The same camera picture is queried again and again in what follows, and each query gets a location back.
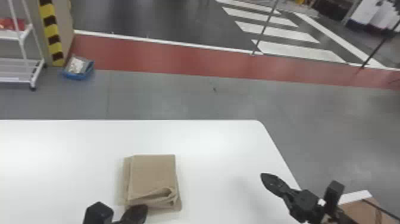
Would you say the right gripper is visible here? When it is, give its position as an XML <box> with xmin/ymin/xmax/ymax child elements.
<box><xmin>260</xmin><ymin>172</ymin><xmax>326</xmax><ymax>224</ymax></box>

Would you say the cardboard box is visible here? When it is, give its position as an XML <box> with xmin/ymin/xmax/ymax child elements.
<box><xmin>340</xmin><ymin>196</ymin><xmax>400</xmax><ymax>224</ymax></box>

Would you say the blue basket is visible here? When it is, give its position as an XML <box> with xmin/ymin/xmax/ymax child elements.
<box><xmin>61</xmin><ymin>55</ymin><xmax>95</xmax><ymax>80</ymax></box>

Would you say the white shelf trolley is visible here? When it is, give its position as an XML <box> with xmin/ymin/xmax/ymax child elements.
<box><xmin>0</xmin><ymin>0</ymin><xmax>46</xmax><ymax>91</ymax></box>

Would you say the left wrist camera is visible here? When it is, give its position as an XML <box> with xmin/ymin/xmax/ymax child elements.
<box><xmin>82</xmin><ymin>201</ymin><xmax>114</xmax><ymax>224</ymax></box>

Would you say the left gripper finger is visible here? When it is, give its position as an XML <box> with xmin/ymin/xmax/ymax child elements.
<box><xmin>120</xmin><ymin>204</ymin><xmax>149</xmax><ymax>224</ymax></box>

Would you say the beige towel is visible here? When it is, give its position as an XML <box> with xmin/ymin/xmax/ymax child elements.
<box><xmin>121</xmin><ymin>154</ymin><xmax>183</xmax><ymax>212</ymax></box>

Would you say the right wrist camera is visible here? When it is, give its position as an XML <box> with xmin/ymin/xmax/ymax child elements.
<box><xmin>323</xmin><ymin>180</ymin><xmax>346</xmax><ymax>217</ymax></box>

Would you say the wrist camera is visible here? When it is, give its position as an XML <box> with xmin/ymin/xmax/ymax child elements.
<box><xmin>82</xmin><ymin>201</ymin><xmax>114</xmax><ymax>224</ymax></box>
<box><xmin>323</xmin><ymin>180</ymin><xmax>346</xmax><ymax>217</ymax></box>

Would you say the yellow black striped post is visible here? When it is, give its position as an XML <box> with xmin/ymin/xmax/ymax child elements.
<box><xmin>38</xmin><ymin>0</ymin><xmax>65</xmax><ymax>67</ymax></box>

